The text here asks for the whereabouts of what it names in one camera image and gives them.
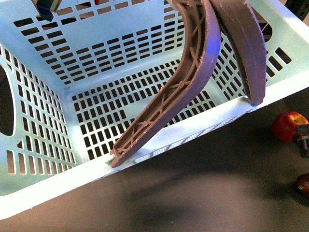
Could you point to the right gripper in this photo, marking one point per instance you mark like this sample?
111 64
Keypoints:
301 139

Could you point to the red yellow apple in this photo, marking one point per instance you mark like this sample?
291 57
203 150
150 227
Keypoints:
285 124

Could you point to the brown basket handle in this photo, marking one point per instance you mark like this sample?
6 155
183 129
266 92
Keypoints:
204 21

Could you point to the light blue plastic basket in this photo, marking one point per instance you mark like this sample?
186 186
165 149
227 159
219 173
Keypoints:
79 81

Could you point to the dark red apple on tray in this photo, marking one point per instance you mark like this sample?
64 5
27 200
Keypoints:
302 183

